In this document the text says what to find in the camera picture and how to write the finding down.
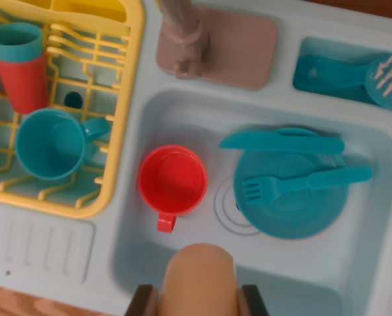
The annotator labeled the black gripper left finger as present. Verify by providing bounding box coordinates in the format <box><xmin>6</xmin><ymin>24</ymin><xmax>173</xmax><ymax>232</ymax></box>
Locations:
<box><xmin>125</xmin><ymin>284</ymin><xmax>160</xmax><ymax>316</ymax></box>

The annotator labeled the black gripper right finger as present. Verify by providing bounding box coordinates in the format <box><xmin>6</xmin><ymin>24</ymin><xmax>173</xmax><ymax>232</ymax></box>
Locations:
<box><xmin>237</xmin><ymin>284</ymin><xmax>270</xmax><ymax>316</ymax></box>

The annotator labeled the beige detergent bottle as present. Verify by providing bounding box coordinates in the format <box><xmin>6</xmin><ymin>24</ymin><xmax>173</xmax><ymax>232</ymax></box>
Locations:
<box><xmin>158</xmin><ymin>242</ymin><xmax>238</xmax><ymax>316</ymax></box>

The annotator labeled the light blue toy sink unit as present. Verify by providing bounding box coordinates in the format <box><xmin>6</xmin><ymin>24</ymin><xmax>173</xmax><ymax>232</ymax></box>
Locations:
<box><xmin>0</xmin><ymin>0</ymin><xmax>392</xmax><ymax>316</ymax></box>

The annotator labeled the teal plate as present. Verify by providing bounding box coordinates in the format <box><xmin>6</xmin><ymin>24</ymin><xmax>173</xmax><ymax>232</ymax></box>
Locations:
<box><xmin>233</xmin><ymin>149</ymin><xmax>351</xmax><ymax>240</ymax></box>
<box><xmin>274</xmin><ymin>127</ymin><xmax>318</xmax><ymax>138</ymax></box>

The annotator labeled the teal plastic fork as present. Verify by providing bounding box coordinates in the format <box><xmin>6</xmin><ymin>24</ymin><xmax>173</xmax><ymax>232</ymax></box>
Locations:
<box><xmin>241</xmin><ymin>165</ymin><xmax>373</xmax><ymax>205</ymax></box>

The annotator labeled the teal plastic knife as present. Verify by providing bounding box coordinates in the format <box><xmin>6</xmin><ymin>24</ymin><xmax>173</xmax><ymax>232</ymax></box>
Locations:
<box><xmin>218</xmin><ymin>130</ymin><xmax>345</xmax><ymax>155</ymax></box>

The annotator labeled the yellow dish drying rack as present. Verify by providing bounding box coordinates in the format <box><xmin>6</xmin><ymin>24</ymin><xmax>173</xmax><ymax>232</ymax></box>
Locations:
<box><xmin>0</xmin><ymin>0</ymin><xmax>147</xmax><ymax>220</ymax></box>

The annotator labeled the red tumbler cup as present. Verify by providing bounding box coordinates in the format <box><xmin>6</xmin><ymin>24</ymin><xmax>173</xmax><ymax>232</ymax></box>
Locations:
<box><xmin>0</xmin><ymin>52</ymin><xmax>51</xmax><ymax>115</ymax></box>

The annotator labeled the teal scrub brush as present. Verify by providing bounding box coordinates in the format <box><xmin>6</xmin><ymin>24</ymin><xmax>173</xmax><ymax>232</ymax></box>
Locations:
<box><xmin>297</xmin><ymin>54</ymin><xmax>392</xmax><ymax>111</ymax></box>

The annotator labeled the teal tumbler cup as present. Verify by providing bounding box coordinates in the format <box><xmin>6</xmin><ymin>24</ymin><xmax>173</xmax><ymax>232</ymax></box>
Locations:
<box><xmin>0</xmin><ymin>22</ymin><xmax>45</xmax><ymax>63</ymax></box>

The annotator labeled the yellow cutlery compartment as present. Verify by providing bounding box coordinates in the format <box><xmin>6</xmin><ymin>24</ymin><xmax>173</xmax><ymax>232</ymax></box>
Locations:
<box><xmin>28</xmin><ymin>0</ymin><xmax>128</xmax><ymax>22</ymax></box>

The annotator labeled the red mug with handle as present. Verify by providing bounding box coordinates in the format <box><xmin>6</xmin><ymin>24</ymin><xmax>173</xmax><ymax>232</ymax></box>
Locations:
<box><xmin>137</xmin><ymin>145</ymin><xmax>208</xmax><ymax>234</ymax></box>

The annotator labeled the teal mug with handle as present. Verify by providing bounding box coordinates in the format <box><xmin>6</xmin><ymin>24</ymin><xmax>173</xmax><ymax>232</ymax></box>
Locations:
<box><xmin>14</xmin><ymin>108</ymin><xmax>111</xmax><ymax>181</ymax></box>

